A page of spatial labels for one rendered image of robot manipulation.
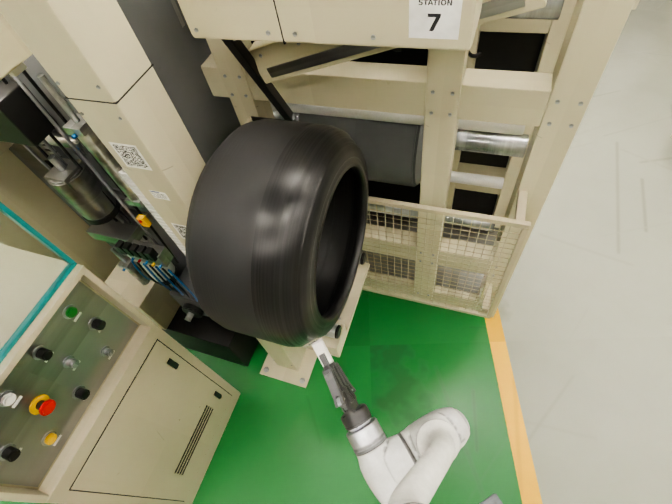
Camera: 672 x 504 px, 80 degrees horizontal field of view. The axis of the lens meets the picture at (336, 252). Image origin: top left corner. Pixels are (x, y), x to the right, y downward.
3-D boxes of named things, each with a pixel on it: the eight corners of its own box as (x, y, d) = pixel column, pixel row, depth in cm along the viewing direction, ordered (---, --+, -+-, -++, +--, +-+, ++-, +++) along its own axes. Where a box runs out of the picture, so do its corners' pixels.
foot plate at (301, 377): (259, 373, 214) (258, 372, 213) (279, 328, 228) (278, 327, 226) (305, 388, 207) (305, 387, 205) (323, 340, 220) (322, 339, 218)
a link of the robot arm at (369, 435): (359, 445, 107) (348, 424, 109) (388, 431, 106) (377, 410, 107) (351, 460, 99) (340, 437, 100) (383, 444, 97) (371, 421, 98)
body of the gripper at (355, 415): (343, 436, 100) (325, 401, 102) (351, 425, 108) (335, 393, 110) (369, 423, 99) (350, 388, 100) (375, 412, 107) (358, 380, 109)
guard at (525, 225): (309, 277, 209) (274, 185, 151) (310, 274, 209) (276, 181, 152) (490, 318, 183) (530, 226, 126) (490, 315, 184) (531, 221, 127)
